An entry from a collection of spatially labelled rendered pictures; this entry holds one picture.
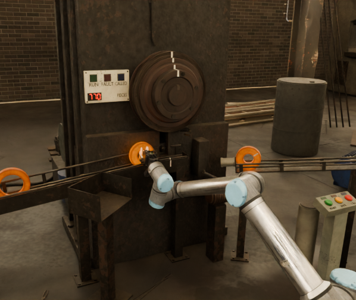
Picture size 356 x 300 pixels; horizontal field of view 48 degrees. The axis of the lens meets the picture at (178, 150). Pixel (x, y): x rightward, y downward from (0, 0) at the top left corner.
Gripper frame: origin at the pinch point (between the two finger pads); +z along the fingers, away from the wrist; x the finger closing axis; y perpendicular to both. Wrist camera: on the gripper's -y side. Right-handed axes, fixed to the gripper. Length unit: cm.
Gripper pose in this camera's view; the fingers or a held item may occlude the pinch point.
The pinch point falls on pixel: (141, 151)
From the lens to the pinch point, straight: 241.0
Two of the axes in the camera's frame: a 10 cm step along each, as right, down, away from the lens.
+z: -4.2, -5.3, 7.4
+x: -9.0, 1.3, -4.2
